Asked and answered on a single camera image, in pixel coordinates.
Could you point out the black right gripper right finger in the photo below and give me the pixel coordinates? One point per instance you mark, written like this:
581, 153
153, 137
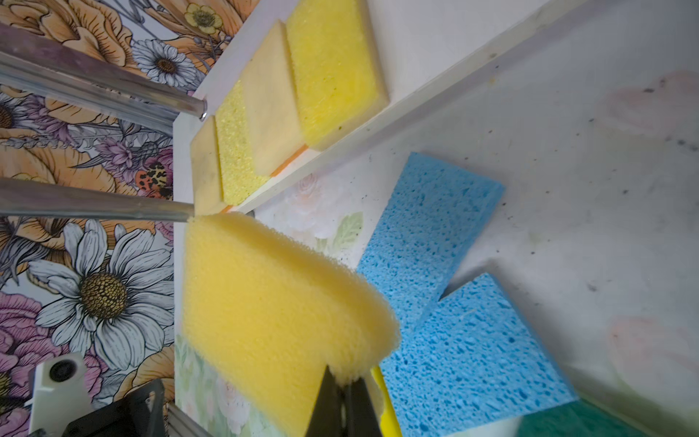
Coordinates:
360, 419

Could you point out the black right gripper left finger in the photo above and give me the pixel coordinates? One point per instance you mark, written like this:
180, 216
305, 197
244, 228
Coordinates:
327, 419

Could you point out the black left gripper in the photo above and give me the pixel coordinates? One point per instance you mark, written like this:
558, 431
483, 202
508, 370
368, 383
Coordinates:
140, 413

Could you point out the small blue sponge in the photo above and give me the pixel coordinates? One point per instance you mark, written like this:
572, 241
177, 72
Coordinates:
436, 212

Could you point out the pale yellow porous sponge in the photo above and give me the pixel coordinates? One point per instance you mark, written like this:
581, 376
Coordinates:
238, 177

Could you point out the yellow sponge green underside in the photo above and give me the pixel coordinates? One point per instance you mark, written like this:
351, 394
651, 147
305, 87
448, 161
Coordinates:
337, 71

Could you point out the white two-tier shelf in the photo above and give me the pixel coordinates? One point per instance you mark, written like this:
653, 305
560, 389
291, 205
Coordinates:
423, 47

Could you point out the bright yellow sponge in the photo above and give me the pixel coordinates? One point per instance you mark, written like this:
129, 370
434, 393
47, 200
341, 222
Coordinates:
389, 423

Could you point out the light blue sponge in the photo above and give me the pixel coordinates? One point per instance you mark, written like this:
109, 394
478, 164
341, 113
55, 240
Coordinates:
473, 362

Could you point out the dark green sponge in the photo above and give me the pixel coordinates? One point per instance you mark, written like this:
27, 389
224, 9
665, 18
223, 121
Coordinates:
577, 419

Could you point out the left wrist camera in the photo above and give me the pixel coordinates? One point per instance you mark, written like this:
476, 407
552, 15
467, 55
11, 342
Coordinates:
60, 395

